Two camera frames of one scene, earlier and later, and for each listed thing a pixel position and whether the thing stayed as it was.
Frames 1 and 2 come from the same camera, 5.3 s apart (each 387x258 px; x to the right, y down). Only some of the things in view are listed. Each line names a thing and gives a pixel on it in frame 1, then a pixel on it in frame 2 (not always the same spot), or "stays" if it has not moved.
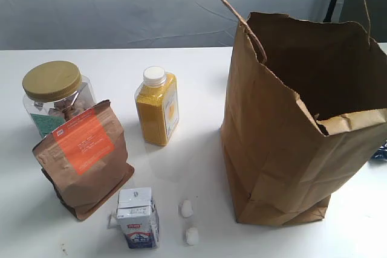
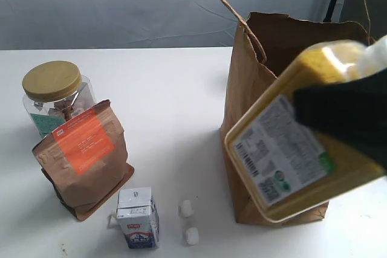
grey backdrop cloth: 89,8 stays
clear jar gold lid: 55,94 stays
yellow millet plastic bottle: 157,103 -> 286,165
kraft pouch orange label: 85,161 stays
